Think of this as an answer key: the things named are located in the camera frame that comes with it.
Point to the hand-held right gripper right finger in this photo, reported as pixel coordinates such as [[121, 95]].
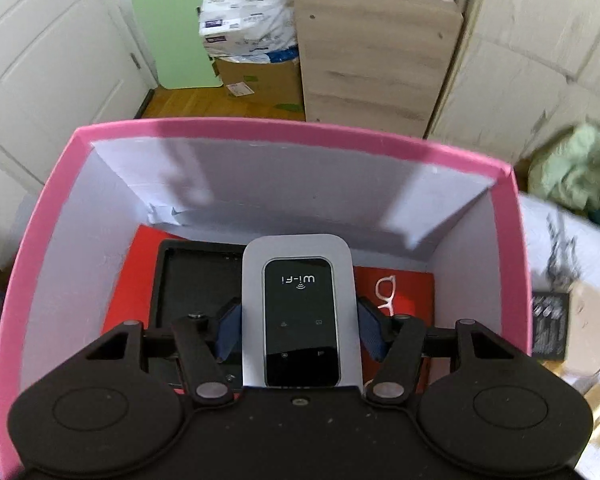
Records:
[[370, 330]]

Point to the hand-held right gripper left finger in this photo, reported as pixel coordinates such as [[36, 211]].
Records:
[[229, 332]]

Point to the silver pocket wifi router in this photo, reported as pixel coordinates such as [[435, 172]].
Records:
[[300, 310]]

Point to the pink storage box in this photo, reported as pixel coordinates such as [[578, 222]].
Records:
[[55, 260]]

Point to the black plastic tray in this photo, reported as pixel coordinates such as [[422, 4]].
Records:
[[190, 280]]

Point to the red flat box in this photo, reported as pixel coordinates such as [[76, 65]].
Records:
[[140, 260]]

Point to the small black box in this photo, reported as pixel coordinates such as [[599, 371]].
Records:
[[547, 325]]

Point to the gold and pink case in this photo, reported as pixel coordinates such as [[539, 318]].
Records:
[[587, 330]]

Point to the brown cardboard box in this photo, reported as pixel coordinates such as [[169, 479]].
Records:
[[265, 85]]

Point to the light green blanket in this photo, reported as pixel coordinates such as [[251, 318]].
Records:
[[575, 165]]

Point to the wooden shelf cabinet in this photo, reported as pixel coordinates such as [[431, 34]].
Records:
[[375, 55]]

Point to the light green board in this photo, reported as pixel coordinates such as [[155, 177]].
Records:
[[180, 35]]

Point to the white plastic-wrapped paper pack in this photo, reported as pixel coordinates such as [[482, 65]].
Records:
[[245, 25]]

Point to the light wooden wardrobe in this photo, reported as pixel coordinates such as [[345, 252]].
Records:
[[530, 60]]

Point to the white door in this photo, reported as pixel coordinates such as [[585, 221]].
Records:
[[55, 60]]

